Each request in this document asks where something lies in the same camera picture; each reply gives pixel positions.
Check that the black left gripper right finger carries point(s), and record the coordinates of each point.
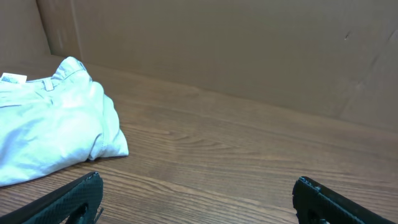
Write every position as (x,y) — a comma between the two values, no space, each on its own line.
(315,203)

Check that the folded beige shorts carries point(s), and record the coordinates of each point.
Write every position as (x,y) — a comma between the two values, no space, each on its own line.
(55,122)

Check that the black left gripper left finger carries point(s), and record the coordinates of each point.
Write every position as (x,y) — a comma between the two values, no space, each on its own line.
(75,203)

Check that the brown cardboard backdrop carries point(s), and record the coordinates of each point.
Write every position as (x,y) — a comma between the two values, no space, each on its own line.
(335,58)

